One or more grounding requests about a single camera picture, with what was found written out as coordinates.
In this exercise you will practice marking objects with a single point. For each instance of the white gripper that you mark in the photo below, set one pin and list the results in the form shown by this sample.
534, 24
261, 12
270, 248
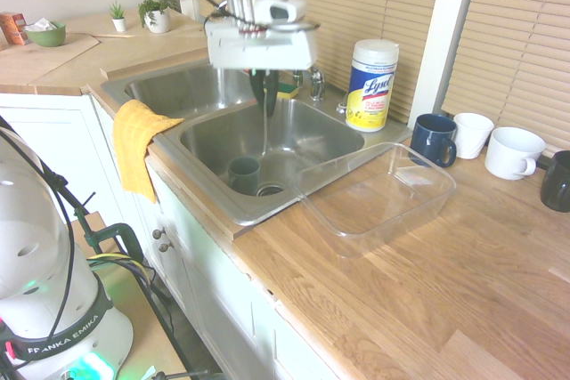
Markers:
263, 50

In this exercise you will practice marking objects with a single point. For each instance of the metal spoon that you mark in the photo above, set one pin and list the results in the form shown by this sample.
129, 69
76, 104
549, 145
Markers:
266, 126

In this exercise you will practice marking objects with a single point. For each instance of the stainless steel double sink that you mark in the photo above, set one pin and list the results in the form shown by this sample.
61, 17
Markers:
311, 148

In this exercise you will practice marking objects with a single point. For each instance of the chrome sink sprayer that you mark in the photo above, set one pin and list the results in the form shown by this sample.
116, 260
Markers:
340, 107

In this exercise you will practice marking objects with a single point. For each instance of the metal sink drain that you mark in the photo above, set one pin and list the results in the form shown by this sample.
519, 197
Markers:
270, 190

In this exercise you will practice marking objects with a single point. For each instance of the yellow green sponge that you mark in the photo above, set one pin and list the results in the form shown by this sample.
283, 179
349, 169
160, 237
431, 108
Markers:
288, 91

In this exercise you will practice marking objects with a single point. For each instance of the chrome faucet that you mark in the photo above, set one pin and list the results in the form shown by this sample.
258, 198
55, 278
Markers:
316, 84

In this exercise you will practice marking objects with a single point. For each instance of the grey plastic cup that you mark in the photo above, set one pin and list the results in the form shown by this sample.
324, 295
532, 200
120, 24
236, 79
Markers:
243, 175

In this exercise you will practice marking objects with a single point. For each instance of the Lysol wipes canister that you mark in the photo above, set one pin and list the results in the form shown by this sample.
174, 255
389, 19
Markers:
372, 86

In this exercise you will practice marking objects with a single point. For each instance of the bushy potted plant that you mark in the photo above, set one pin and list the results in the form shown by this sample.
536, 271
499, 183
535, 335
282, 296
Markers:
157, 21

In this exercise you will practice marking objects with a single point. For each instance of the yellow dish cloth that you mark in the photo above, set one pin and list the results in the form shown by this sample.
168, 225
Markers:
133, 144

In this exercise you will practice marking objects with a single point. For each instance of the small spiky potted plant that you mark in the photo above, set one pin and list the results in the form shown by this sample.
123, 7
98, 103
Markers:
118, 23

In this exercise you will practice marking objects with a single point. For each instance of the thin wooden stick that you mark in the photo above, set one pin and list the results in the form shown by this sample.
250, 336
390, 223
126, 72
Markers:
111, 35

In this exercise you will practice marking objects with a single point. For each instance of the navy blue mug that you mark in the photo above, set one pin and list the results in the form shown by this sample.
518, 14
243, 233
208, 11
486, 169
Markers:
429, 142

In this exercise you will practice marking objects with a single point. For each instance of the dark cabinet knob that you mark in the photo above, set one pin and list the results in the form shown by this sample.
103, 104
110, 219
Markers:
157, 233
165, 246

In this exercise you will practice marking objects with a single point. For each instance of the clear plastic container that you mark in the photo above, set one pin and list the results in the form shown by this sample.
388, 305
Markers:
401, 220

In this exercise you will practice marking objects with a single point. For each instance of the green metal clamp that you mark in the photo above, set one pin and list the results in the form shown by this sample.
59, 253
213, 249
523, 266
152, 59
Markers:
124, 231

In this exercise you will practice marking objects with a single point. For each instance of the flat wooden board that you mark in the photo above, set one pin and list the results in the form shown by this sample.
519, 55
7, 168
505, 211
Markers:
44, 59

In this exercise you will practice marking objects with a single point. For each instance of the green bowl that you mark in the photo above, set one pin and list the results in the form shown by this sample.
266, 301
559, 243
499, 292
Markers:
46, 37

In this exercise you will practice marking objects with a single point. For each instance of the white kitchen cabinet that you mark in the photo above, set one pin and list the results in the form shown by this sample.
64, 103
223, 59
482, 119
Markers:
44, 139

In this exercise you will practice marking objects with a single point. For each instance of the white crumpled tissue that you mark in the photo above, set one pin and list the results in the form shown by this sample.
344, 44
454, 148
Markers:
42, 24

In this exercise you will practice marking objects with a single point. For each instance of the wide white mug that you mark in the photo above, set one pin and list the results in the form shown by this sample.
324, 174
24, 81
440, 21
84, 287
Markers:
510, 155

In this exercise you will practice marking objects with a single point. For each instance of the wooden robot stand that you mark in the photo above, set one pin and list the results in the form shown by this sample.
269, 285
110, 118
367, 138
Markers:
133, 309

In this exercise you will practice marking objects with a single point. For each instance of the narrow beige window blind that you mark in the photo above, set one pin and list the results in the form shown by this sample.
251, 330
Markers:
521, 42

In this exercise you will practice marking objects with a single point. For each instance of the orange cardboard box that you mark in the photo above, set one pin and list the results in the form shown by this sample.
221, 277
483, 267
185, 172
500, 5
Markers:
11, 28

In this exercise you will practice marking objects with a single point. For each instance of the black mug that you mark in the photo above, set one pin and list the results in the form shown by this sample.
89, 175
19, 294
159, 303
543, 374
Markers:
559, 184

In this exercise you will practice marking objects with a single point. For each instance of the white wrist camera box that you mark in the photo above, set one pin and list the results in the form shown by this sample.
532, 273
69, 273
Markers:
280, 8

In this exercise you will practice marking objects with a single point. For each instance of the white window frame post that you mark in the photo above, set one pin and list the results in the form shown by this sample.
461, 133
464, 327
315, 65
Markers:
450, 19

